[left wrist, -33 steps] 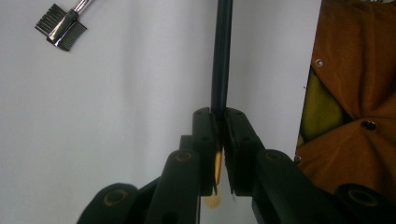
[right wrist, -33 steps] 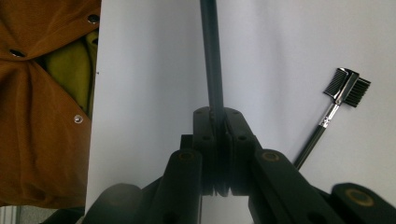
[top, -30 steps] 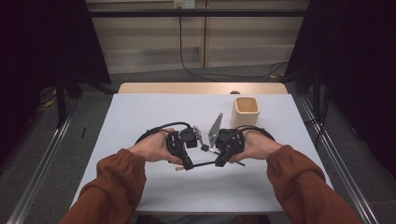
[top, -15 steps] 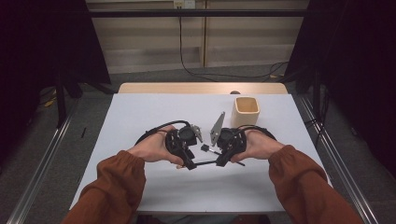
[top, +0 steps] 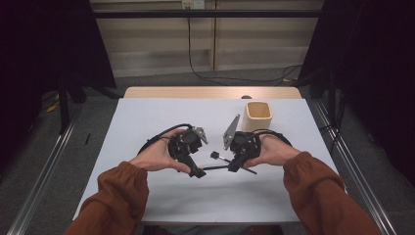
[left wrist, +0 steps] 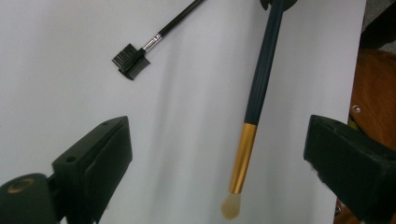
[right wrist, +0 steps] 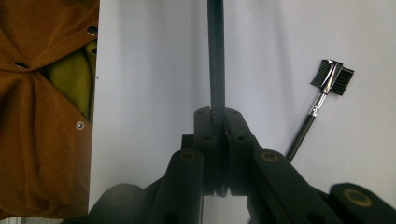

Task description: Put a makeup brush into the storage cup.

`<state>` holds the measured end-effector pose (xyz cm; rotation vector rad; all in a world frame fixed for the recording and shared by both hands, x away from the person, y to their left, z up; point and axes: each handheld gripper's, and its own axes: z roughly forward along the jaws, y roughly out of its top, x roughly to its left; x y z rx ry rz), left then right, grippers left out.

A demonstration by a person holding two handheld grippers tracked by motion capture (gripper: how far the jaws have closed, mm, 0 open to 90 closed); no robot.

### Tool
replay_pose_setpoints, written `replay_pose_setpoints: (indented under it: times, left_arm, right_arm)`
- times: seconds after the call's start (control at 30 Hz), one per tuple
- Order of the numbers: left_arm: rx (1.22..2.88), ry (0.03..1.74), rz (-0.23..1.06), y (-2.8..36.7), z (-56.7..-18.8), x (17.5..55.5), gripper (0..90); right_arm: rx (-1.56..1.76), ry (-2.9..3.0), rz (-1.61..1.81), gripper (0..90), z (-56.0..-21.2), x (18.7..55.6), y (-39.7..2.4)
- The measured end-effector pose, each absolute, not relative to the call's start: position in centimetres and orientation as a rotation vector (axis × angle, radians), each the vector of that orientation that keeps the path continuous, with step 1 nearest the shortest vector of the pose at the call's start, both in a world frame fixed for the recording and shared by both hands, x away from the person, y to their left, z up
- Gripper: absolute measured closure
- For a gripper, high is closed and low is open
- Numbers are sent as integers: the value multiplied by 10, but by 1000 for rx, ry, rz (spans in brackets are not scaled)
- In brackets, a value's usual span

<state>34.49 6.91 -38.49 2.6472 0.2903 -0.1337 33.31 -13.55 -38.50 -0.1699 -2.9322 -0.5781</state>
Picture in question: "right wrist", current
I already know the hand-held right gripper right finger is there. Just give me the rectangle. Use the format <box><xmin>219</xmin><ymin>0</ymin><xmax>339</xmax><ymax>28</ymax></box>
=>
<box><xmin>221</xmin><ymin>106</ymin><xmax>262</xmax><ymax>197</ymax></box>

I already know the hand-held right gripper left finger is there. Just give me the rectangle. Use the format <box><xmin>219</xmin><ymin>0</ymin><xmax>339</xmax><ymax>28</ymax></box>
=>
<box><xmin>193</xmin><ymin>105</ymin><xmax>219</xmax><ymax>197</ymax></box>

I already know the makeup brush with gold ferrule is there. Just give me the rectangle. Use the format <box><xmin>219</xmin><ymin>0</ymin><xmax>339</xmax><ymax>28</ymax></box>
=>
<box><xmin>206</xmin><ymin>0</ymin><xmax>226</xmax><ymax>132</ymax></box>

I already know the white table sheet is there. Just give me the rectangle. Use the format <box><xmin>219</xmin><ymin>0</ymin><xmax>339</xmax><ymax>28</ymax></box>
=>
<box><xmin>88</xmin><ymin>0</ymin><xmax>396</xmax><ymax>224</ymax></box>

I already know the black eyebrow comb brush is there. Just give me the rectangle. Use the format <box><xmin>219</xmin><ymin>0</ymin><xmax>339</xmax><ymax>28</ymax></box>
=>
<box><xmin>285</xmin><ymin>59</ymin><xmax>355</xmax><ymax>163</ymax></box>

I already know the green undershirt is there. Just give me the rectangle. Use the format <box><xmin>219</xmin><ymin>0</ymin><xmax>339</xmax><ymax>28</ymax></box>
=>
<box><xmin>46</xmin><ymin>40</ymin><xmax>98</xmax><ymax>120</ymax></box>

